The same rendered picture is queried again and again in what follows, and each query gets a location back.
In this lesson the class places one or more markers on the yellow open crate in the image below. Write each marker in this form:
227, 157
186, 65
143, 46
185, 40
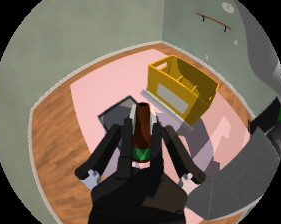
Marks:
184, 101

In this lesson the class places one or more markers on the brown bottle with green label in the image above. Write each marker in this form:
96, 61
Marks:
142, 136

